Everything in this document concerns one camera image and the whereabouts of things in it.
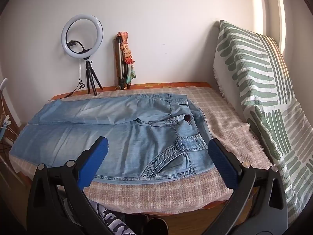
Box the light blue denim pants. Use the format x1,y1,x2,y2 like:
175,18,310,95
10,93,214,185

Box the pink plaid bed blanket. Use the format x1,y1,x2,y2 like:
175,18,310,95
8,85,273,214

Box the striped black white garment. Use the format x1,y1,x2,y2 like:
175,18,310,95
89,200,135,235

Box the folded tripod with colourful scarf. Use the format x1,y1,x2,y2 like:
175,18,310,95
115,32,136,90

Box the green white patterned cushion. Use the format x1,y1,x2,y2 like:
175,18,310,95
213,20,312,223

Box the black ring light cable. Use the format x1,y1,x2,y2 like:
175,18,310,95
48,59,86,102

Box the black ring light tripod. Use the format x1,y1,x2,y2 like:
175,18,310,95
84,57,103,96

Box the white ring light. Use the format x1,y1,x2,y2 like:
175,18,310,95
61,14,103,59

